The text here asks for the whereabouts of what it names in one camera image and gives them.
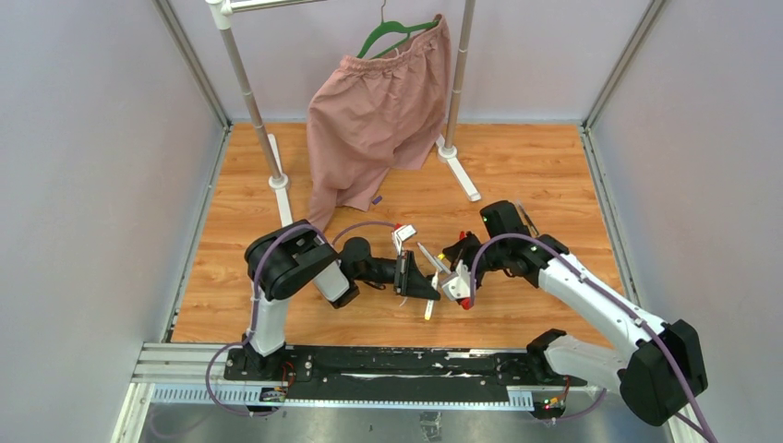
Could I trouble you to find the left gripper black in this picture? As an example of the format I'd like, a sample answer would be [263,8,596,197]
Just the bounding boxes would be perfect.
[352,251,440,302]

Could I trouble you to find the white marker yellow tip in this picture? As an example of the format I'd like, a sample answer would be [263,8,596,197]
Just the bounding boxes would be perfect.
[424,273,440,321]

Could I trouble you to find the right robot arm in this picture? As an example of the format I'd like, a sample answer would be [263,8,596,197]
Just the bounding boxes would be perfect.
[442,200,708,426]

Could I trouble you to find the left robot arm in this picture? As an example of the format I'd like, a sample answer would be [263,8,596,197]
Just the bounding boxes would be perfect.
[241,220,440,381]

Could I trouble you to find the white marker grey tip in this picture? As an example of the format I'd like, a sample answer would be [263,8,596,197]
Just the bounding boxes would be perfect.
[416,242,450,273]

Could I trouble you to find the clothes rack metal white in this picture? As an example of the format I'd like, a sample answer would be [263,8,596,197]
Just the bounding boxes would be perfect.
[205,0,483,238]

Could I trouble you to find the pink shorts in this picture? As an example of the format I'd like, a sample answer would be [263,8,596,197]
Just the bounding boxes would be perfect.
[307,14,452,230]

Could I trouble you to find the green clothes hanger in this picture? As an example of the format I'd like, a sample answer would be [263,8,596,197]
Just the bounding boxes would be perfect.
[356,0,440,60]

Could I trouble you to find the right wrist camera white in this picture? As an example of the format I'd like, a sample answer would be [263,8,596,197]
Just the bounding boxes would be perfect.
[440,266,471,303]

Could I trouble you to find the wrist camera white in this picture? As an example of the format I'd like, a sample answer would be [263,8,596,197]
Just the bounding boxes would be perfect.
[440,266,471,303]
[392,224,417,245]

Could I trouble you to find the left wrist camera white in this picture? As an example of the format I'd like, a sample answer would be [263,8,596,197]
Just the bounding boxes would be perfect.
[392,224,417,245]

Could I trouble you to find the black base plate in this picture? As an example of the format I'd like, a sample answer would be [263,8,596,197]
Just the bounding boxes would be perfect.
[223,345,586,404]

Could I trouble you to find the aluminium frame rail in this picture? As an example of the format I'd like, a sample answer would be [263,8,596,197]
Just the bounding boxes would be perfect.
[116,343,609,442]

